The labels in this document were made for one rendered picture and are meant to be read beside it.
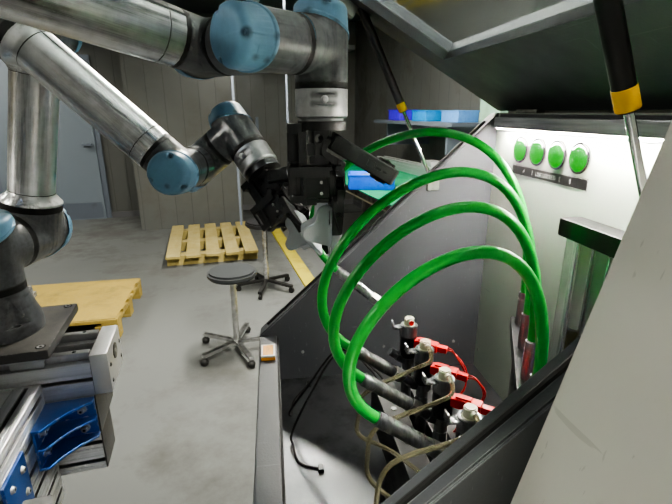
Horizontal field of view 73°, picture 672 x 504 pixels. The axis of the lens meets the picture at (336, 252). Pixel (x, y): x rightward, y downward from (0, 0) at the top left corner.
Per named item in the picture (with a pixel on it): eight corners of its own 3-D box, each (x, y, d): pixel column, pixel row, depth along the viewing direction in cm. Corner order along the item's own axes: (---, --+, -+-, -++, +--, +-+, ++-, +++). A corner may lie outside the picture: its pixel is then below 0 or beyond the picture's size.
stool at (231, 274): (274, 327, 318) (271, 254, 302) (284, 365, 271) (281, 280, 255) (203, 335, 307) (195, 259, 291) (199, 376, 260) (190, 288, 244)
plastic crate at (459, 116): (479, 122, 351) (480, 110, 348) (457, 122, 345) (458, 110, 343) (460, 121, 376) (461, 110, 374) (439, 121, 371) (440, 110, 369)
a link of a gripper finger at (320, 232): (301, 261, 71) (300, 203, 69) (339, 259, 72) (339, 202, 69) (303, 267, 68) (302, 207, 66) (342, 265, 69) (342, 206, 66)
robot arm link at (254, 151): (274, 143, 91) (249, 135, 84) (285, 160, 90) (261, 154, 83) (250, 167, 94) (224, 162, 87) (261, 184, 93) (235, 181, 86)
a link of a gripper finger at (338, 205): (327, 230, 71) (327, 174, 68) (339, 229, 71) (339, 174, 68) (331, 238, 66) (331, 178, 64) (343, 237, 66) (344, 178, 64)
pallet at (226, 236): (173, 234, 560) (172, 225, 557) (250, 230, 582) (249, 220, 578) (160, 270, 434) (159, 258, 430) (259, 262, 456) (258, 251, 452)
